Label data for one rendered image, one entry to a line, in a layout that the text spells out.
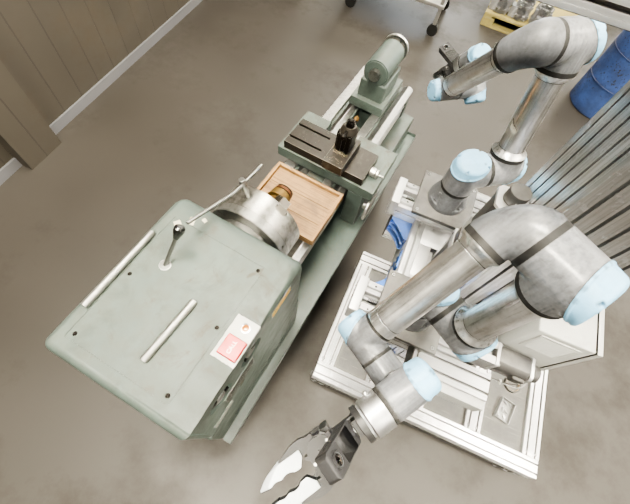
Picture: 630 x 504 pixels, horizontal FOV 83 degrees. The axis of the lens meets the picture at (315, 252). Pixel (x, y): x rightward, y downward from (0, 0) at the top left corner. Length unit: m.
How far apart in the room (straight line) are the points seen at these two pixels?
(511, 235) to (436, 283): 0.16
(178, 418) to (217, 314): 0.28
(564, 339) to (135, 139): 3.05
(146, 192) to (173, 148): 0.45
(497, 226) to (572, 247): 0.11
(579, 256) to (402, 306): 0.31
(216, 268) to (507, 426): 1.84
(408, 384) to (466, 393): 0.67
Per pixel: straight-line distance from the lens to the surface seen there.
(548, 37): 1.19
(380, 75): 2.06
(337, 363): 2.12
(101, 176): 3.16
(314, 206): 1.68
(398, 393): 0.69
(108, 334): 1.14
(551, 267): 0.70
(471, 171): 1.33
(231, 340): 1.04
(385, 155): 1.90
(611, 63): 4.43
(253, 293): 1.09
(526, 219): 0.71
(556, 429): 2.84
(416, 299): 0.74
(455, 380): 1.35
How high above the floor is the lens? 2.27
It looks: 63 degrees down
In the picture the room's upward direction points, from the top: 12 degrees clockwise
